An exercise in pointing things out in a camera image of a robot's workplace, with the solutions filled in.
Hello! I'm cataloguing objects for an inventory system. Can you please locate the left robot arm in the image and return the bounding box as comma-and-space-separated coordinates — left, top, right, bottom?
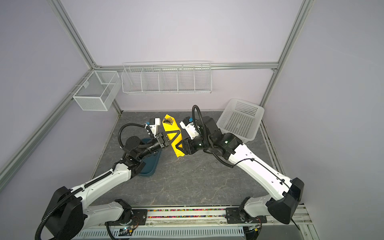
35, 119, 181, 240

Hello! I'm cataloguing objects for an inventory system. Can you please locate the aluminium front rail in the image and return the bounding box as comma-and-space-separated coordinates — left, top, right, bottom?
59, 205, 313, 230

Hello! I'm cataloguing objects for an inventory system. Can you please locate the white perforated plastic basket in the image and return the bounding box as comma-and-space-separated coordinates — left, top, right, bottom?
217, 99, 265, 143

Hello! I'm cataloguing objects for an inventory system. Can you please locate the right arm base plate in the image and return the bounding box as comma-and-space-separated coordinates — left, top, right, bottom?
225, 208, 267, 224

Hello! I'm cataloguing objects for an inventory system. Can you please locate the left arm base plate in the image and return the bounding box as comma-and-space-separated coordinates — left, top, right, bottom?
109, 209, 148, 226

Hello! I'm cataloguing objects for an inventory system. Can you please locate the white mesh wall box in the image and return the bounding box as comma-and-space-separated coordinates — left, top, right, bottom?
73, 71, 122, 112

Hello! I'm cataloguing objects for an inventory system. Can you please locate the silver fork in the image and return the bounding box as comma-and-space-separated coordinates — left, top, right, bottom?
163, 118, 174, 125

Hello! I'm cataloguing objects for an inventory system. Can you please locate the teal plastic tray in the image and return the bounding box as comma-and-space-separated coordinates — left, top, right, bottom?
135, 139, 162, 177

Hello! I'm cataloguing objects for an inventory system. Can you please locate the white vent grille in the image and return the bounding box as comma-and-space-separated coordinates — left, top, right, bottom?
71, 226, 246, 240

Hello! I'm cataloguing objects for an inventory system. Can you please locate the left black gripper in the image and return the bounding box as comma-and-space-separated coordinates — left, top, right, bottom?
137, 130, 180, 160

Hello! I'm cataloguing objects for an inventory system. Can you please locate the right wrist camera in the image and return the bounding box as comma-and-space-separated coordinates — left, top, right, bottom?
180, 117, 200, 140

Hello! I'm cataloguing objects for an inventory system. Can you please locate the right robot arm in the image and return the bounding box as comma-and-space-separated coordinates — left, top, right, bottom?
176, 105, 304, 225

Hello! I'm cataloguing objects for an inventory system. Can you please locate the white wire wall rack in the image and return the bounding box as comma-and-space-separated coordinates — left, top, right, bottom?
122, 61, 213, 94

